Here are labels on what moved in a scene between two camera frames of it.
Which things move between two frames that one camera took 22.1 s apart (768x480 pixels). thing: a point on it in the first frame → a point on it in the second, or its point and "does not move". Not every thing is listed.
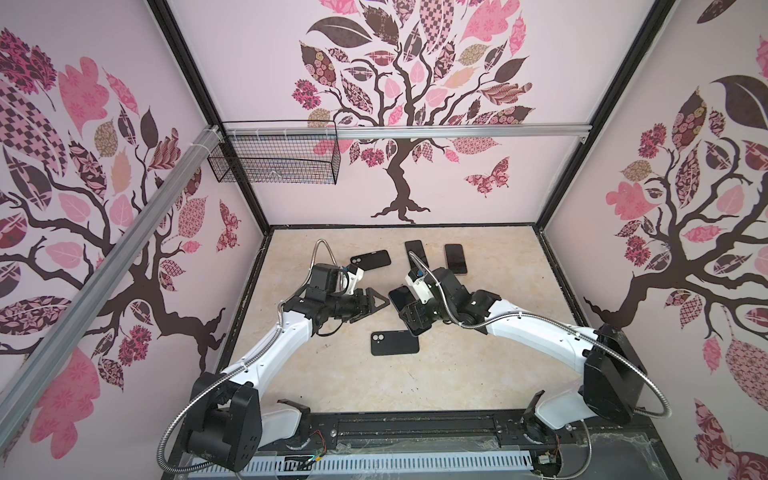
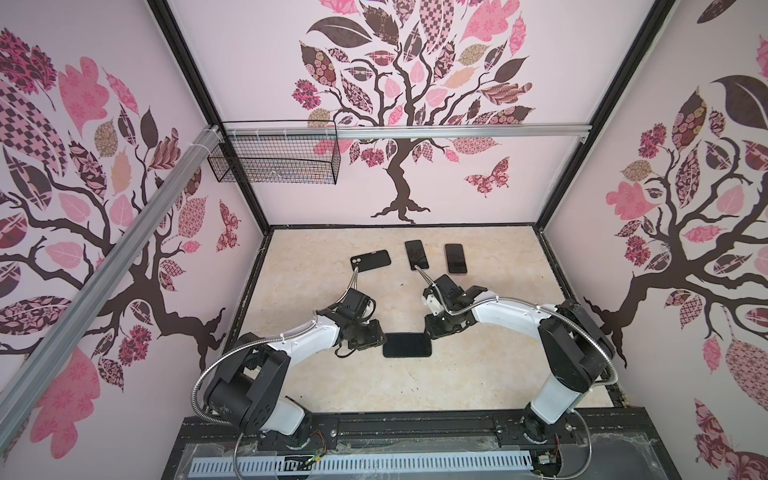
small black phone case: x=372 y=260 does not move
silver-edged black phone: x=416 y=247 does not move
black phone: x=455 y=258 does not move
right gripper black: x=414 y=312 → x=431 y=328
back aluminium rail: x=405 y=129 does not move
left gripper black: x=362 y=308 → x=374 y=339
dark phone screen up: x=401 y=297 → x=407 y=344
